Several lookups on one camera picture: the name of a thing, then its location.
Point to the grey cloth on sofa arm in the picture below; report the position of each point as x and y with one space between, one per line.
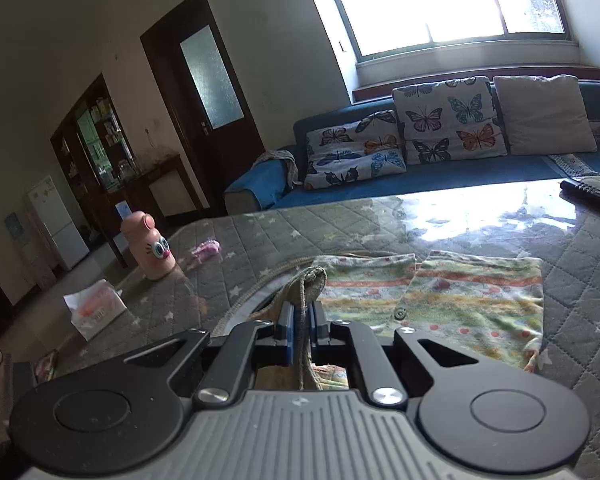
280 160

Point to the pink cartoon-face bottle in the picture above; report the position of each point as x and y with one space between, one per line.
150 245

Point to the butterfly print cushion lying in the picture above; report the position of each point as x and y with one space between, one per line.
352 150

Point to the white tissue packet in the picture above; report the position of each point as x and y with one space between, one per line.
96 307

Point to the patterned sofa mat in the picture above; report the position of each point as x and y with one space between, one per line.
572 162

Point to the white refrigerator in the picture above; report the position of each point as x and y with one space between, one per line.
55 225

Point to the small pink toy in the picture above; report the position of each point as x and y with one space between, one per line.
206 249

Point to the black remote control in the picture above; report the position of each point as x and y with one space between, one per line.
591 191

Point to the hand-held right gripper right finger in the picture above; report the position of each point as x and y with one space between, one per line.
320 327

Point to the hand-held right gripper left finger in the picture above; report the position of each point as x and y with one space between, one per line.
285 327

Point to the dark wooden display cabinet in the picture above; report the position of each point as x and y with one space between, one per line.
110 160

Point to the plain beige cushion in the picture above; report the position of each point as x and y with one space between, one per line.
545 112

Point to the blue sofa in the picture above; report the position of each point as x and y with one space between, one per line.
430 170

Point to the striped colourful baby garment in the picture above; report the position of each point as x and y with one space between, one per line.
450 295

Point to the dark wooden door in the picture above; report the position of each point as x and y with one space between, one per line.
205 80

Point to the window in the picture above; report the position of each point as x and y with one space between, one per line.
440 0

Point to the butterfly print cushion upright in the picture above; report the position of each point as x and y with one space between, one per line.
447 120

